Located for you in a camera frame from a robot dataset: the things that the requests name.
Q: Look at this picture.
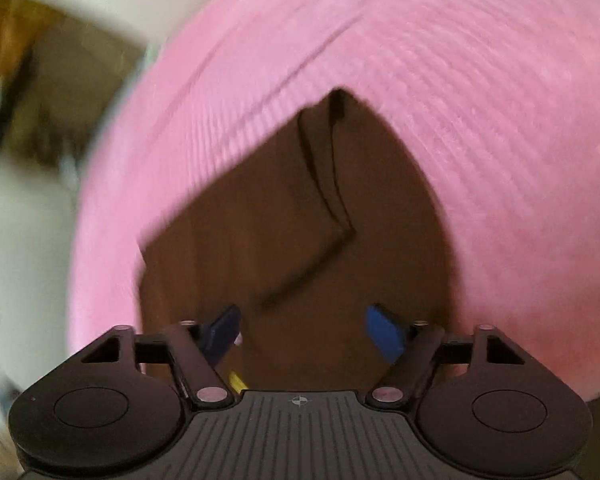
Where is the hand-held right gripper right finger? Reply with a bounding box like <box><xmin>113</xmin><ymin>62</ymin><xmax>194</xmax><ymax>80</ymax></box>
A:
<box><xmin>365</xmin><ymin>304</ymin><xmax>527</xmax><ymax>407</ymax></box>

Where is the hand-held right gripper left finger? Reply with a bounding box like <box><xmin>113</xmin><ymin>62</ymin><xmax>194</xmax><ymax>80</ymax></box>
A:
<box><xmin>80</xmin><ymin>304</ymin><xmax>242</xmax><ymax>407</ymax></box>

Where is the dark red garment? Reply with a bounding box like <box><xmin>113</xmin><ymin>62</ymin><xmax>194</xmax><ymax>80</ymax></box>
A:
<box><xmin>137</xmin><ymin>87</ymin><xmax>461</xmax><ymax>394</ymax></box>

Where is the pink ribbed bedspread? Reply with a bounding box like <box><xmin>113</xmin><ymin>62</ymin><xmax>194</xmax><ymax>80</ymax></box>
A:
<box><xmin>67</xmin><ymin>0</ymin><xmax>600</xmax><ymax>404</ymax></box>

